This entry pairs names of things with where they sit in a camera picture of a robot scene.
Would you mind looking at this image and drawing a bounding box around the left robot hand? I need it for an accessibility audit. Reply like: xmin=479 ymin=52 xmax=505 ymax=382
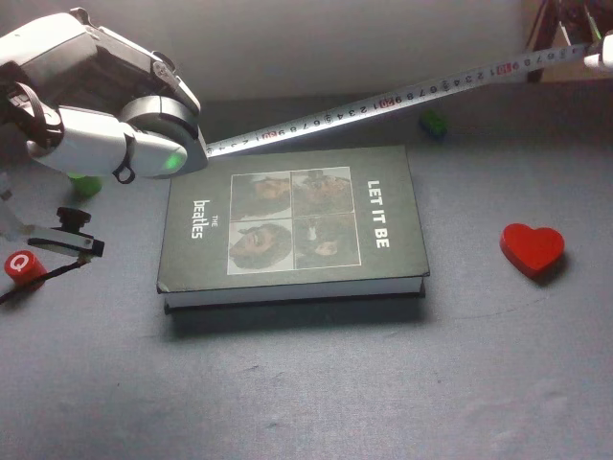
xmin=0 ymin=8 xmax=202 ymax=186

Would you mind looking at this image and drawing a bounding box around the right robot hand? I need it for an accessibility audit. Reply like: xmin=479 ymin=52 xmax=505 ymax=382
xmin=582 ymin=32 xmax=613 ymax=76

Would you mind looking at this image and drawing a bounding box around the tape measure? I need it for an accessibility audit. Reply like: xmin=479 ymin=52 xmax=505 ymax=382
xmin=118 ymin=42 xmax=595 ymax=177

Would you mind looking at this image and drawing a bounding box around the black Beatles album cover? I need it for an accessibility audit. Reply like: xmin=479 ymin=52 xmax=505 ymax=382
xmin=156 ymin=145 xmax=431 ymax=315

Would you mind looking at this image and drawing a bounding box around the green cylinder block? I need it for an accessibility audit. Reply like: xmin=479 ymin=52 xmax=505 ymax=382
xmin=66 ymin=170 xmax=104 ymax=198

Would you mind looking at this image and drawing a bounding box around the red cylinder block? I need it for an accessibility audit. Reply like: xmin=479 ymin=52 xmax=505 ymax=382
xmin=3 ymin=248 xmax=49 ymax=288

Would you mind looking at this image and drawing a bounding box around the small green toy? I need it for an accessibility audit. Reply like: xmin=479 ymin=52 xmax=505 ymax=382
xmin=419 ymin=108 xmax=450 ymax=141

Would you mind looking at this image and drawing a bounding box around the red heart block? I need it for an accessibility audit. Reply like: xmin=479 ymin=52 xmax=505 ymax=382
xmin=499 ymin=222 xmax=566 ymax=280

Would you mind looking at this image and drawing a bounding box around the grey table cloth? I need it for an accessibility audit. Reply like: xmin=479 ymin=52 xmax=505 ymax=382
xmin=0 ymin=90 xmax=613 ymax=460

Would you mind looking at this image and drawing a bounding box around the thick green cable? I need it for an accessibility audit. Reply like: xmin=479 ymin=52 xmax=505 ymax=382
xmin=582 ymin=4 xmax=605 ymax=45

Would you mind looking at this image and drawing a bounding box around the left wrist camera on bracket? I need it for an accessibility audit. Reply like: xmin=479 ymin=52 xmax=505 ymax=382
xmin=0 ymin=172 xmax=105 ymax=260

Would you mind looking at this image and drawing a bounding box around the black camera cable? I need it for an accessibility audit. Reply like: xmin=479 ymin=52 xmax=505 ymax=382
xmin=0 ymin=258 xmax=90 ymax=306

